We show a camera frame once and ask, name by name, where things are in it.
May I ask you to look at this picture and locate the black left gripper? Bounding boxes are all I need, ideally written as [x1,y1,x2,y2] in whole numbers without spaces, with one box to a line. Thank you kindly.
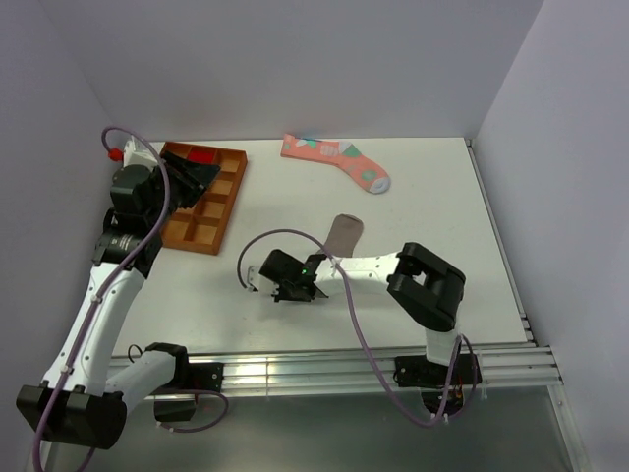
[145,150,220,229]

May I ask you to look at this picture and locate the red sock with bear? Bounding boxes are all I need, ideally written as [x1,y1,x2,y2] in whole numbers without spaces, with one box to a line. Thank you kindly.
[188,147,216,164]

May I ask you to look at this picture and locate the beige sock orange stripes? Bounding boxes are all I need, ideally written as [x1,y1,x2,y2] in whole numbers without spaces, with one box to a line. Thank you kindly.
[324,214,364,258]

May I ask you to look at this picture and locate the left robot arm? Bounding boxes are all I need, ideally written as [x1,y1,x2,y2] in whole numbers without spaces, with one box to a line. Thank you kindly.
[16,152,220,449]

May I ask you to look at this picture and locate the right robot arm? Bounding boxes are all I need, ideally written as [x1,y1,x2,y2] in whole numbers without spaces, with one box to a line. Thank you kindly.
[247,242,466,384]

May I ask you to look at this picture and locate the orange wooden compartment tray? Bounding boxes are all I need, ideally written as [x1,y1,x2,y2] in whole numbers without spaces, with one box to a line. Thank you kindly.
[162,142,248,256]

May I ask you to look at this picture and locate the pink patterned sock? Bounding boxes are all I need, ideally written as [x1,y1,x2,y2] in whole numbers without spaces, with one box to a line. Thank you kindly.
[280,134,391,195]

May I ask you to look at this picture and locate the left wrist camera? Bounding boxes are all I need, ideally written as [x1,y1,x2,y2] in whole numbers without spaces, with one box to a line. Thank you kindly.
[108,138,157,170]

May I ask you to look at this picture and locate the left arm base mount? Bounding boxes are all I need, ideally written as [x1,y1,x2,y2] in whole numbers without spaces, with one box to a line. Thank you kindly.
[153,362,224,424]

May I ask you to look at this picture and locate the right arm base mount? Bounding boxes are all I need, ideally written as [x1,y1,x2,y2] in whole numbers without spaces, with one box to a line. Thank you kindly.
[393,353,483,417]

